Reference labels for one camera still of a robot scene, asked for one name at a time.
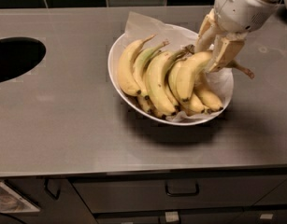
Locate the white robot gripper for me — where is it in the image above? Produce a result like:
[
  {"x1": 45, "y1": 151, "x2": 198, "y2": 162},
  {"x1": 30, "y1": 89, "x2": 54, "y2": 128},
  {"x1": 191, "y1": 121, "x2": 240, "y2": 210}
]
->
[{"x1": 194, "y1": 0, "x2": 279, "y2": 72}]

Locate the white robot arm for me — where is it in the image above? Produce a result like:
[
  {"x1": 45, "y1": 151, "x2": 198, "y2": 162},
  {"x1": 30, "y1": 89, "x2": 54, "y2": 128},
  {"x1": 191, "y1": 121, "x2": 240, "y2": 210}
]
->
[{"x1": 195, "y1": 0, "x2": 280, "y2": 72}]

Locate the white oval bowl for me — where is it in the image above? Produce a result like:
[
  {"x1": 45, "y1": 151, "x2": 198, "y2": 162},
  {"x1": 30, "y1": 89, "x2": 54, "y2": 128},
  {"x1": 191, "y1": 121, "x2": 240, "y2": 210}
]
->
[{"x1": 107, "y1": 22, "x2": 235, "y2": 127}]

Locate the large yellow centre banana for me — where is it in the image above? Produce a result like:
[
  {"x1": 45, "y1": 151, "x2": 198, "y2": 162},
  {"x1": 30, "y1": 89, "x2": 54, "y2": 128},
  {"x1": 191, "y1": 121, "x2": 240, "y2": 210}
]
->
[{"x1": 145, "y1": 49, "x2": 188, "y2": 116}]

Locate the yellow banana behind front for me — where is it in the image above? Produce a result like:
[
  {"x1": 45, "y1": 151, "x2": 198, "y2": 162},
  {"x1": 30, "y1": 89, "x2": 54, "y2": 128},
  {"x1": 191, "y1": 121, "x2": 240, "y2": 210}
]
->
[{"x1": 167, "y1": 59, "x2": 206, "y2": 116}]

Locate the greenish yellow banana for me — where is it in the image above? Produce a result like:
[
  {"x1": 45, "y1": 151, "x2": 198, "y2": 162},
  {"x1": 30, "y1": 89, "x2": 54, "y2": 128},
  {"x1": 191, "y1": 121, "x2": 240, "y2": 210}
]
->
[{"x1": 133, "y1": 40, "x2": 169, "y2": 97}]

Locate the small yellow banana underneath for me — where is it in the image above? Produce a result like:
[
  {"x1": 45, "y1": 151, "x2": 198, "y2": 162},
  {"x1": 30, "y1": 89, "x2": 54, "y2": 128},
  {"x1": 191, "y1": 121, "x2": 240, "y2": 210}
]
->
[{"x1": 137, "y1": 96, "x2": 152, "y2": 114}]

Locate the white paper liner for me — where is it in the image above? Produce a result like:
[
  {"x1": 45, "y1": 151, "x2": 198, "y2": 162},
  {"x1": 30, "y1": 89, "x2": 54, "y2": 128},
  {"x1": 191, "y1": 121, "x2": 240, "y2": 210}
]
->
[{"x1": 118, "y1": 12, "x2": 234, "y2": 126}]

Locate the grey drawer front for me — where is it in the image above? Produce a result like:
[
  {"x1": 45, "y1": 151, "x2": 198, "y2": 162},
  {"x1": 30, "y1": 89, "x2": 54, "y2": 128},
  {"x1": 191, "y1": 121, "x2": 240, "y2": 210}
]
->
[{"x1": 74, "y1": 175, "x2": 286, "y2": 214}]

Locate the black round sink hole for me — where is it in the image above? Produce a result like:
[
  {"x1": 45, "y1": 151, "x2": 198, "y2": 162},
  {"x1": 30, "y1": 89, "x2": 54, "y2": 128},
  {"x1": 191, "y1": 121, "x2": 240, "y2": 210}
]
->
[{"x1": 0, "y1": 37, "x2": 46, "y2": 83}]

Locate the grey cabinet door left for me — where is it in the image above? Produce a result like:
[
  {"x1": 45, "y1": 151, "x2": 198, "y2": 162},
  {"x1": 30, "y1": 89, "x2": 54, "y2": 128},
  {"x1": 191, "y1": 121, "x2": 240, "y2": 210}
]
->
[{"x1": 7, "y1": 178, "x2": 97, "y2": 224}]

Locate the black drawer handle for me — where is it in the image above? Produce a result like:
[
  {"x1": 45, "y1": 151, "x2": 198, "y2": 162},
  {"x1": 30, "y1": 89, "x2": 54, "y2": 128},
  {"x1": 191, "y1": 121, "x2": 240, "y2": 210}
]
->
[{"x1": 165, "y1": 181, "x2": 200, "y2": 198}]

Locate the black cabinet handle left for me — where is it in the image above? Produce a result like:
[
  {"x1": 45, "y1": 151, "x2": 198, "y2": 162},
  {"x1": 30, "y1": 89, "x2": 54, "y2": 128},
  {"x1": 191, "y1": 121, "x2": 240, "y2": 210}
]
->
[{"x1": 44, "y1": 178, "x2": 61, "y2": 201}]

